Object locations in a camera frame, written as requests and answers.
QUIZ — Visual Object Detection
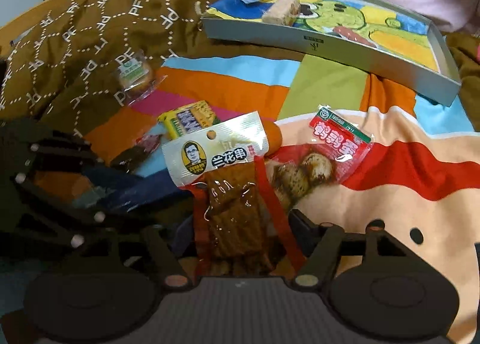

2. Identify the dark blue long snack pack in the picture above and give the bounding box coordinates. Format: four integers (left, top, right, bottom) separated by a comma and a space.
73, 169, 180, 213

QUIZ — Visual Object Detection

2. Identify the white lanhua tofu skewer pack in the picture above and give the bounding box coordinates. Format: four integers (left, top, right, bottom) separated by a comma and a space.
162, 112, 305, 279

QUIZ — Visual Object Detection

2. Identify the long beige wafer pack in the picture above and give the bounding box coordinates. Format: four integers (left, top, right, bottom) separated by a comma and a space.
261, 0, 301, 26

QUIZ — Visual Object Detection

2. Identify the red spicy snack pack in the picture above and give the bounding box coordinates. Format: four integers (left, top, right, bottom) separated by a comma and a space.
333, 25, 377, 48

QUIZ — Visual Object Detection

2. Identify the small dark red snack pack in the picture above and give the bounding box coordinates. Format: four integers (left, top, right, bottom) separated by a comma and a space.
110, 134, 162, 173

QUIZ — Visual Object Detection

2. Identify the red quail egg pack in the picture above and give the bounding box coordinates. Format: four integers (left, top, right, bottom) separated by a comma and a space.
265, 105, 374, 213

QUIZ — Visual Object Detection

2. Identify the colourful cartoon bedspread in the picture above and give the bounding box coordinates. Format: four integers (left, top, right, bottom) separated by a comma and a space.
33, 32, 480, 344

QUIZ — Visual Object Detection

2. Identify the round biscuit green label pack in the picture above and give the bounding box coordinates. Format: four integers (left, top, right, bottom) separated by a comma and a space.
115, 51, 166, 106

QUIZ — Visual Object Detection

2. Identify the yellow rice cracker pack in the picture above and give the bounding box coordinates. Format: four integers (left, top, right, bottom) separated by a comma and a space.
157, 100, 221, 140

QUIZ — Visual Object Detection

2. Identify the brown PF patterned quilt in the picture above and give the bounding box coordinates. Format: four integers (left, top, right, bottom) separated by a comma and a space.
0, 0, 260, 135

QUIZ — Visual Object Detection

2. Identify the grey box with cartoon lining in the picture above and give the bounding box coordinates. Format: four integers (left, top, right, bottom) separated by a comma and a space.
202, 0, 461, 106

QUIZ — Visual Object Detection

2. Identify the wooden bed frame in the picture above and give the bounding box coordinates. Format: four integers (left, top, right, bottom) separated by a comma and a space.
0, 0, 71, 57

